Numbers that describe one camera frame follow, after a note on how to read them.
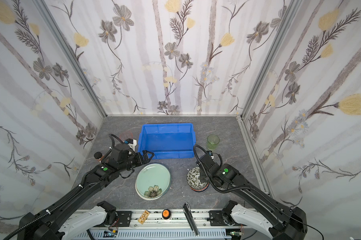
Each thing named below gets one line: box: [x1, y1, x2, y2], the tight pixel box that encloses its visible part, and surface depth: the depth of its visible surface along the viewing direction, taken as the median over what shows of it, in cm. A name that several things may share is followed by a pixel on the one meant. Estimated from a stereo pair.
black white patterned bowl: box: [186, 166, 210, 193], surface depth 81 cm
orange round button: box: [162, 209, 171, 220], surface depth 69 cm
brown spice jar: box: [93, 151, 105, 162], surface depth 89 cm
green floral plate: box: [134, 163, 172, 201], surface depth 84 cm
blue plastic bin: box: [138, 123, 197, 160], surface depth 109 cm
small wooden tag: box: [137, 210, 150, 225], surface depth 75 cm
